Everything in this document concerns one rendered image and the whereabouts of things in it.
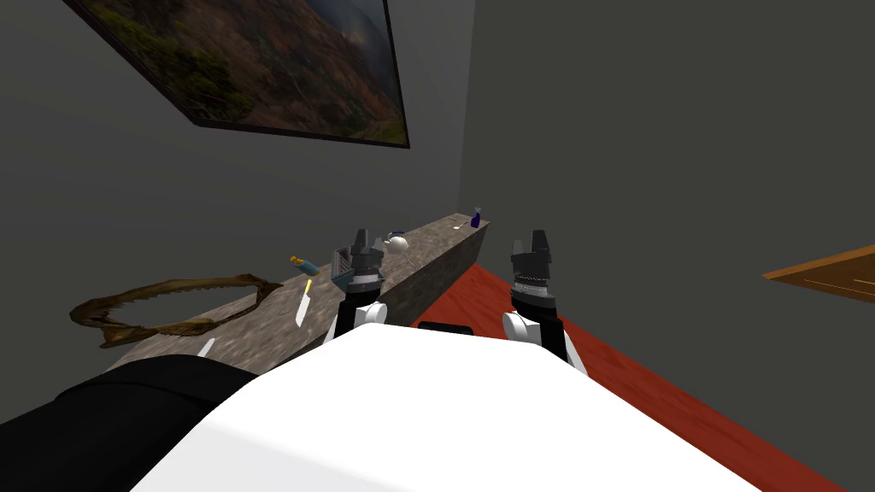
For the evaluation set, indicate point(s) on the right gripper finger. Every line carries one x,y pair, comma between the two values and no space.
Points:
539,242
519,248

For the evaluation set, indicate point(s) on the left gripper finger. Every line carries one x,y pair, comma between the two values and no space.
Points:
378,244
361,239

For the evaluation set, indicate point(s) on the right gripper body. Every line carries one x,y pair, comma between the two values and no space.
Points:
532,266

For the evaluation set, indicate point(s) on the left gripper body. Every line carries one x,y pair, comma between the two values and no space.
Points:
364,262

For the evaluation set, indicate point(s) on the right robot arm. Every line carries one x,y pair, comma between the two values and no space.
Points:
540,321

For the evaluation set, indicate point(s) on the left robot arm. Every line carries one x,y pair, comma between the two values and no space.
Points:
123,424

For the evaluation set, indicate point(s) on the white teapot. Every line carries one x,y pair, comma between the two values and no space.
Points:
396,244

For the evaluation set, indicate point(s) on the grey blue toaster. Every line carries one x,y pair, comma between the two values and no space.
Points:
340,270

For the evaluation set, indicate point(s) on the blue spray bottle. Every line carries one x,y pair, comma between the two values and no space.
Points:
476,218

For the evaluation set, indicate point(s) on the blue and yellow bottle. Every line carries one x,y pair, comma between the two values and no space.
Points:
305,265

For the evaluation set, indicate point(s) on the small silver spoon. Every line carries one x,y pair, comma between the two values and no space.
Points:
459,224

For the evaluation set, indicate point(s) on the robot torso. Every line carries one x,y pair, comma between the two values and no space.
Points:
410,417

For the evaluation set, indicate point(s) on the white blade utensil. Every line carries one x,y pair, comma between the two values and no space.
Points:
206,347

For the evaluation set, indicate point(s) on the framed landscape picture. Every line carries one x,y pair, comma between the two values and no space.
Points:
273,61

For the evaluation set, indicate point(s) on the brown wooden table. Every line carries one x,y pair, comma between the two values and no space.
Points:
830,277

